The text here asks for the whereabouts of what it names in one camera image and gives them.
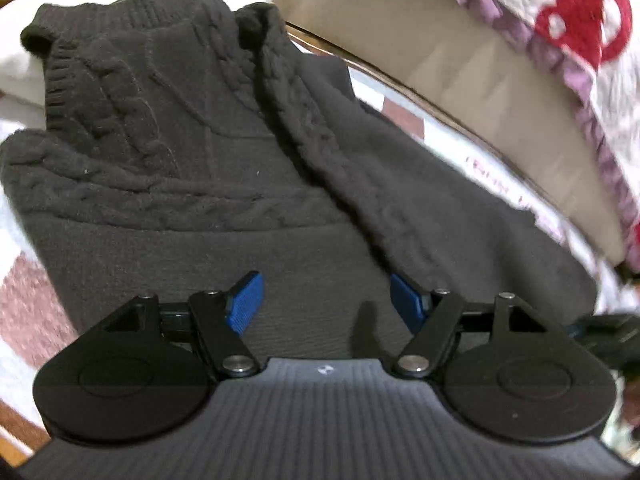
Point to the white red patterned quilt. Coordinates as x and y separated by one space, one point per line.
593 45

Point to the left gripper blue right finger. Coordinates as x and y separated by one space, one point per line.
436 320

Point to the dark grey cable-knit sweater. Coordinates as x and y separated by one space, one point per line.
187 144

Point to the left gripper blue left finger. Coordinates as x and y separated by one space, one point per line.
212 324

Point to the beige mattress side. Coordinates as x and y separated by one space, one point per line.
447 55

